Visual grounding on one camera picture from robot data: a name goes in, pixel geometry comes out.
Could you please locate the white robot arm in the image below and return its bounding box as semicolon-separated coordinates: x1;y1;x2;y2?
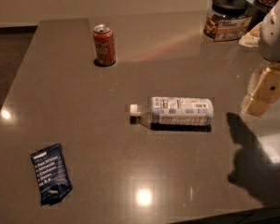
239;0;280;117

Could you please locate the glass jar with black lid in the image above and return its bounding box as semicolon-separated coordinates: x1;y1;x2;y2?
203;0;251;42

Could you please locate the red soda can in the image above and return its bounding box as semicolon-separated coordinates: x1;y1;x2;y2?
92;24;116;66

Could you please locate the blue label plastic bottle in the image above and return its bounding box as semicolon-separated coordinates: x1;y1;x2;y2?
128;96;214;126

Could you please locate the dark blue snack bar wrapper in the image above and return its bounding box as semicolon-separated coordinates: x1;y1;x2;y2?
30;144;72;205

